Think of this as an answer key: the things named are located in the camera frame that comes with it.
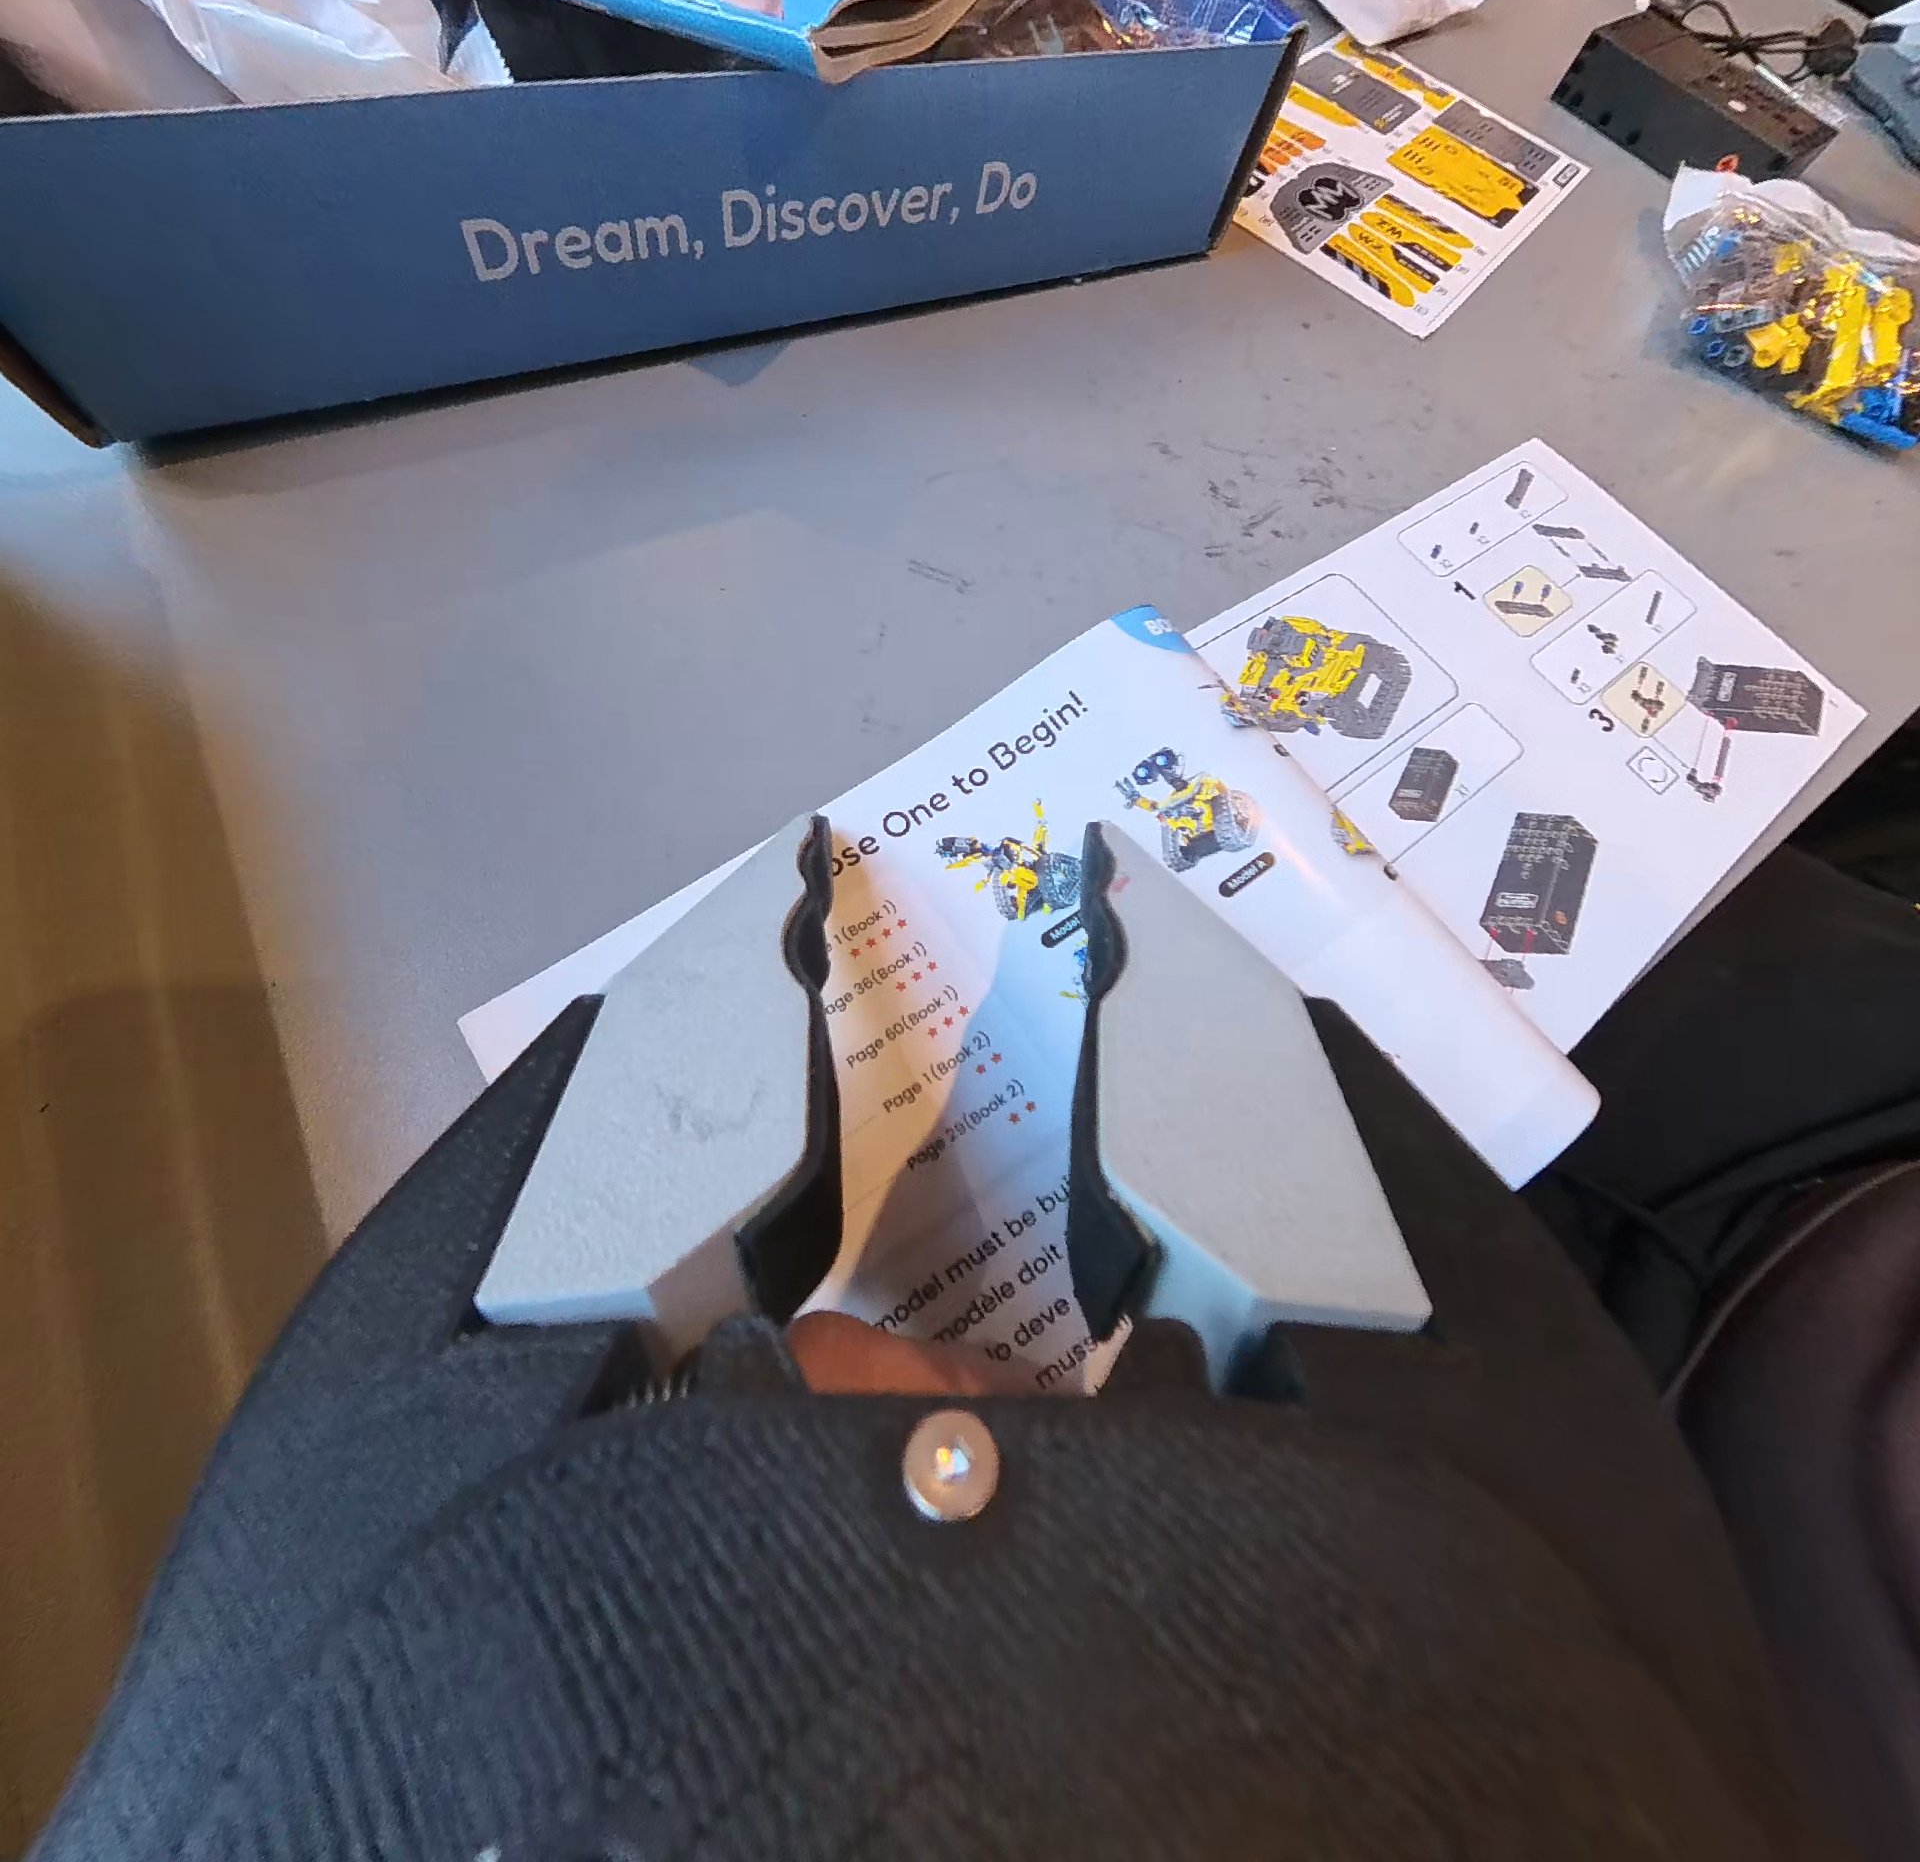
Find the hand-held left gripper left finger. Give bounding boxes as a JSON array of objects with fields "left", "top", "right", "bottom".
[{"left": 474, "top": 816, "right": 844, "bottom": 1328}]

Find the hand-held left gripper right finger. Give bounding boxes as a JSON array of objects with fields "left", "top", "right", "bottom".
[{"left": 1065, "top": 820, "right": 1433, "bottom": 1401}]

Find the blue cardboard kit box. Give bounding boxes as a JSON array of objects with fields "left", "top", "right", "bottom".
[{"left": 0, "top": 0, "right": 1313, "bottom": 447}]

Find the black control box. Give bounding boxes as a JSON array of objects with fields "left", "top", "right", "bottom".
[{"left": 1548, "top": 8, "right": 1845, "bottom": 183}]

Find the grey desk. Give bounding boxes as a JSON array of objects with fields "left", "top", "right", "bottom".
[{"left": 0, "top": 0, "right": 1920, "bottom": 1249}]

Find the yellow and black sticker sheet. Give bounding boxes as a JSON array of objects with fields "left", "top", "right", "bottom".
[{"left": 1229, "top": 36, "right": 1593, "bottom": 341}]

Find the bag of yellow blue parts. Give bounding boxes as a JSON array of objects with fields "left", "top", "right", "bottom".
[{"left": 1662, "top": 164, "right": 1920, "bottom": 453}]

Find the white-ended plastic bag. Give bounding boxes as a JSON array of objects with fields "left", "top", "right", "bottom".
[{"left": 0, "top": 0, "right": 520, "bottom": 109}]

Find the grey motor module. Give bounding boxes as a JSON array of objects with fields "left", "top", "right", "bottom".
[{"left": 1845, "top": 18, "right": 1920, "bottom": 131}]

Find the long black cable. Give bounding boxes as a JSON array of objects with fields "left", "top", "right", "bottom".
[{"left": 1634, "top": 0, "right": 1877, "bottom": 96}]

